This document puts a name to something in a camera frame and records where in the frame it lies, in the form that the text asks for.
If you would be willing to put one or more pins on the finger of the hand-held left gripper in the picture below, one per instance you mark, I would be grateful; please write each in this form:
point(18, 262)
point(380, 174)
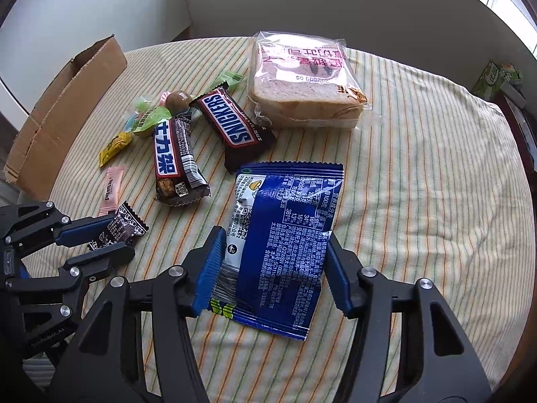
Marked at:
point(107, 258)
point(84, 229)

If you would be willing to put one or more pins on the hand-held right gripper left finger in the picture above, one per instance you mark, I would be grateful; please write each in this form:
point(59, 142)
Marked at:
point(212, 260)

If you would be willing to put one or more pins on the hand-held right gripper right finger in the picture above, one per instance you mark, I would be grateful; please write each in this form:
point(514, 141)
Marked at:
point(335, 268)

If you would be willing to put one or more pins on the small black snack packet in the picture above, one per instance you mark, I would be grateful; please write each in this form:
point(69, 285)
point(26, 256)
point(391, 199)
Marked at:
point(126, 224)

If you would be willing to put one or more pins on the blue snack packet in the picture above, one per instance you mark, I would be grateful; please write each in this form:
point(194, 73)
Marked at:
point(281, 235)

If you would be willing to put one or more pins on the cardboard box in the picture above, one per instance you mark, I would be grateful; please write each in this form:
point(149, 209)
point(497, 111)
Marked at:
point(63, 109)

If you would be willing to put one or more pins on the brown chocolate bar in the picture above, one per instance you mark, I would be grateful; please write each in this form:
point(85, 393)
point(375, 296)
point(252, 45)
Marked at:
point(230, 121)

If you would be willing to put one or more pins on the clear green candy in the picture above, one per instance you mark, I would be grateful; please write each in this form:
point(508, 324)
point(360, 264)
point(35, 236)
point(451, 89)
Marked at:
point(230, 79)

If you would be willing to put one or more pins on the pink wrapped candy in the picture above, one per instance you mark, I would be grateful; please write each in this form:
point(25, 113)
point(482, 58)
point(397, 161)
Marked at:
point(112, 191)

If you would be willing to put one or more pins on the yellow wrapped candy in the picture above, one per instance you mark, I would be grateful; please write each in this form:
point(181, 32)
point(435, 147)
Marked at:
point(114, 147)

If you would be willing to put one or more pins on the chocolate bar with blue lettering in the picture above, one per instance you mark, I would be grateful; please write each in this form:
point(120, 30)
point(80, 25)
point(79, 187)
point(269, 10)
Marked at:
point(168, 163)

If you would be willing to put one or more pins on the striped cloth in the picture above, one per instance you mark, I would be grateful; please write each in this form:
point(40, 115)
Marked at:
point(419, 197)

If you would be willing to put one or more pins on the pale green wrapped candy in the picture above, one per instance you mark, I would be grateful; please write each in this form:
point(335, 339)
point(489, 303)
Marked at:
point(142, 105)

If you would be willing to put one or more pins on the brown round wrapped candy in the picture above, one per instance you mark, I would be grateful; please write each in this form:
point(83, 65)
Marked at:
point(178, 100)

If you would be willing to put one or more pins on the bagged sliced bread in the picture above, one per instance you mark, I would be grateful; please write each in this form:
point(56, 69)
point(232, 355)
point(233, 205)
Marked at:
point(302, 92)

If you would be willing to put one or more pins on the dark wooden furniture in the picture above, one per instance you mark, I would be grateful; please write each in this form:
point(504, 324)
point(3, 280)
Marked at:
point(520, 134)

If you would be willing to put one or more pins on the green printed box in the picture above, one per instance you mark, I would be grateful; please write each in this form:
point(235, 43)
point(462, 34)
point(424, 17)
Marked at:
point(493, 77)

